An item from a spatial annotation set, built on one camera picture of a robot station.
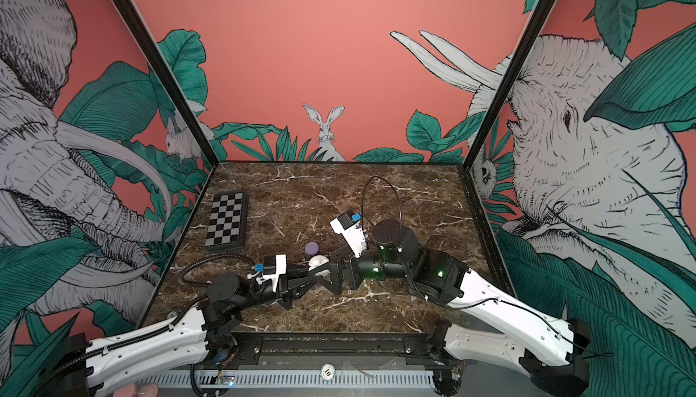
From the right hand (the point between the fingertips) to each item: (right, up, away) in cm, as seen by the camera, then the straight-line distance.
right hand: (321, 264), depth 56 cm
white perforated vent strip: (-13, -35, +14) cm, 39 cm away
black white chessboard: (-40, +4, +41) cm, 58 cm away
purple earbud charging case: (-8, -5, +37) cm, 38 cm away
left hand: (-1, -3, +5) cm, 6 cm away
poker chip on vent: (0, -32, +14) cm, 35 cm away
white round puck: (-1, 0, +4) cm, 5 cm away
